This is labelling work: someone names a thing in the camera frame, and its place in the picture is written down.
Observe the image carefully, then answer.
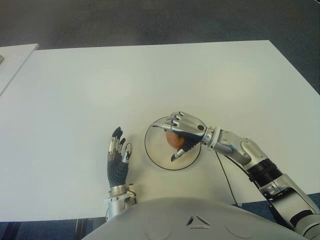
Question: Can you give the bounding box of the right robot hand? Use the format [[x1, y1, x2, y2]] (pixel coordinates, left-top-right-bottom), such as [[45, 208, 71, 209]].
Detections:
[[151, 111, 208, 162]]

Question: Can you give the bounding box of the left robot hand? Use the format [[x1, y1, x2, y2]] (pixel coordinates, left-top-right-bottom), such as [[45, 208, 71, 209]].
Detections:
[[106, 126, 133, 188]]

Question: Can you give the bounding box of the red yellow apple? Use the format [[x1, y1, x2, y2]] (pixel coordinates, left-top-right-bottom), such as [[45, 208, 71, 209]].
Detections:
[[165, 131, 186, 150]]

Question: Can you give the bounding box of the white plate with black rim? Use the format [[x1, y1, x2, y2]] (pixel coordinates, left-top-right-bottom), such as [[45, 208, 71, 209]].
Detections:
[[144, 116, 202, 172]]

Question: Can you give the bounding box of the grey robot torso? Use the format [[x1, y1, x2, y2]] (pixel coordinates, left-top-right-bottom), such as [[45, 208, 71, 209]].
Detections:
[[81, 196, 305, 240]]

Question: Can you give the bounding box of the thin black cable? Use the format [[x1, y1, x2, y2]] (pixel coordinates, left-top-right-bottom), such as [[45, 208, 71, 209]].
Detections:
[[215, 151, 242, 207]]

